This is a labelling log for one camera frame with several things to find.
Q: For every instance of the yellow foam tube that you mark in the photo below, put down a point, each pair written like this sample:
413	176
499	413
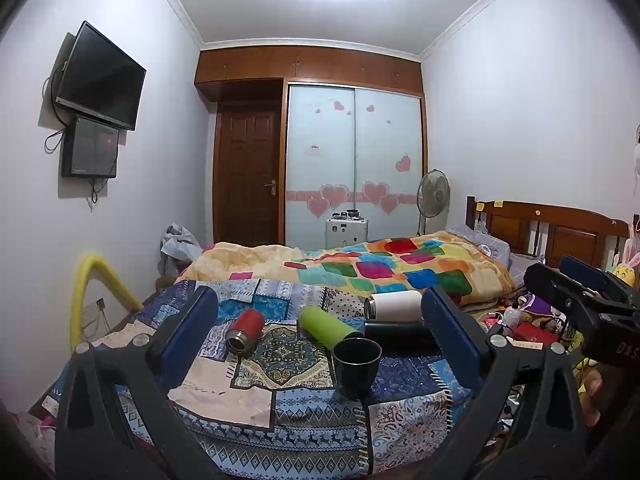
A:
107	280

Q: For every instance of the wall television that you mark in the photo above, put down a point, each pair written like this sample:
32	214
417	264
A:
100	77

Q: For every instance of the grey plastic bag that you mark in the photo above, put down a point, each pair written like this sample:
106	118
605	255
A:
176	247

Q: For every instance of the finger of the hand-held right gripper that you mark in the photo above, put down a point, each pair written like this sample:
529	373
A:
555	285
582	269

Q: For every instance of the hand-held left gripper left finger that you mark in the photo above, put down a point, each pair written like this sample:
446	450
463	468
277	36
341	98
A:
192	332

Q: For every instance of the wooden headboard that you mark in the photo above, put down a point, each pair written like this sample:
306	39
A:
555	230

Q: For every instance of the small white bottle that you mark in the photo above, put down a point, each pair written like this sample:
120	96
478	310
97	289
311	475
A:
510	317

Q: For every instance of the white appliance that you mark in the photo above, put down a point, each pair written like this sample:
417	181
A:
346	235

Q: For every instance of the wardrobe with heart stickers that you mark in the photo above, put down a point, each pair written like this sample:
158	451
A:
350	150

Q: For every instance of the white cup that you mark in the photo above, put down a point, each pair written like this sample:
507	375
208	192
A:
397	305

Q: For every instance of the yellow plush rabbit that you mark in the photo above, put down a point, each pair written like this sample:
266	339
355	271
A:
627	272

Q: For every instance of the grey pillow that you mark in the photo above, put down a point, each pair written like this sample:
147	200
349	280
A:
482	245

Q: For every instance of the dark wide cup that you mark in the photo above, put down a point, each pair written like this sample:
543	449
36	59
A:
356	370

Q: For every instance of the wall socket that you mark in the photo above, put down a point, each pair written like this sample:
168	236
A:
100	305

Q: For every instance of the wooden door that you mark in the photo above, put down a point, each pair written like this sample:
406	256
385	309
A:
247	175

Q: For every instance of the red box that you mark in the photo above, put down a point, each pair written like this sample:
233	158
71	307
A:
531	332

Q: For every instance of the red cup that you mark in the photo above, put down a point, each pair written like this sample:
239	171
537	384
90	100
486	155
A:
245	330

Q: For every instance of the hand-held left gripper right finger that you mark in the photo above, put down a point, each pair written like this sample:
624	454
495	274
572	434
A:
450	335

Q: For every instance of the person's right hand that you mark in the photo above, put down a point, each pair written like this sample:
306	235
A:
593	400

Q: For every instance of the standing fan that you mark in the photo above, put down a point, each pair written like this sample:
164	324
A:
434	192

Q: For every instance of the black cup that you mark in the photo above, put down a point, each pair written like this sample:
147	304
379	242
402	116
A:
400	336

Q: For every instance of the green cup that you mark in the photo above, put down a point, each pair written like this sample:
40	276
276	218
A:
327	325

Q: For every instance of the colourful checked quilt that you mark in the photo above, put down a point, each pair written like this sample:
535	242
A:
380	267

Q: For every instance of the patchwork blanket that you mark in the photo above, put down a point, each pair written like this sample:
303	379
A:
290	400

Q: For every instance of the small wall monitor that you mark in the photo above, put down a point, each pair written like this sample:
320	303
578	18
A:
91	147

